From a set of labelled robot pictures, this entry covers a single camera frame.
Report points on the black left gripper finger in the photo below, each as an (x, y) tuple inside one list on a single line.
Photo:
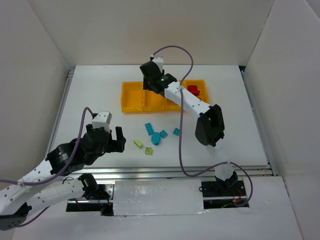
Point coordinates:
[(118, 144), (95, 127)]

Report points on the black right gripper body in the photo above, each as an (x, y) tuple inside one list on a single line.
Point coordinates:
[(148, 81)]

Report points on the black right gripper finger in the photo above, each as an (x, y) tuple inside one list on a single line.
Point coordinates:
[(146, 84), (155, 88)]

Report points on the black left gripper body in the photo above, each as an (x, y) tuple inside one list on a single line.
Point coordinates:
[(111, 142)]

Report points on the light green sloped lego brick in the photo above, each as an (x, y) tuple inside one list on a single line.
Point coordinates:
[(138, 143)]

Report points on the red oval lego brick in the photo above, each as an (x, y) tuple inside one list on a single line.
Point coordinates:
[(192, 88)]

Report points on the red rectangular lego brick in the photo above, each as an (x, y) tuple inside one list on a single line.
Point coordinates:
[(195, 92)]

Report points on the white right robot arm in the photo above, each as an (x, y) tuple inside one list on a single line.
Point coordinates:
[(210, 124)]

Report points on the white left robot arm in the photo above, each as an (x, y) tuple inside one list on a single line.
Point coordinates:
[(17, 202)]

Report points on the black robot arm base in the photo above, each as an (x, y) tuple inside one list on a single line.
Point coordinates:
[(101, 193)]

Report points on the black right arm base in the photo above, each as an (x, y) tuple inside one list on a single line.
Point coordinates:
[(217, 197)]

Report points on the yellow four-compartment bin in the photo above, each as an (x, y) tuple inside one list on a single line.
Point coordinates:
[(136, 100)]

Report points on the light green square lego brick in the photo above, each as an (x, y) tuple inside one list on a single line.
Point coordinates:
[(148, 151)]

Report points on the long teal lego brick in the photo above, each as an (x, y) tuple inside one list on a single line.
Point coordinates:
[(149, 128)]

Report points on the teal oval lego brick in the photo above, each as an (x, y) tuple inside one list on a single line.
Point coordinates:
[(155, 138)]

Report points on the teal square lego brick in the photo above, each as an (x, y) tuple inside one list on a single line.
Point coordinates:
[(176, 132), (163, 134)]

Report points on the white foil covered panel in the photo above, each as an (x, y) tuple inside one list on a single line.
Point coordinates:
[(157, 198)]

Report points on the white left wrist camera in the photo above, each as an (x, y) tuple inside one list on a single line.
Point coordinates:
[(103, 117)]

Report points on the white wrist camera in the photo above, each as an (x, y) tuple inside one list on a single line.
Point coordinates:
[(103, 117), (159, 61)]

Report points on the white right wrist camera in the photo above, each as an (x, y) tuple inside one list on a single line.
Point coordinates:
[(159, 61)]

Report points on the aluminium table edge rail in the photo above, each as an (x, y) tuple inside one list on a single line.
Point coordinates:
[(155, 173)]

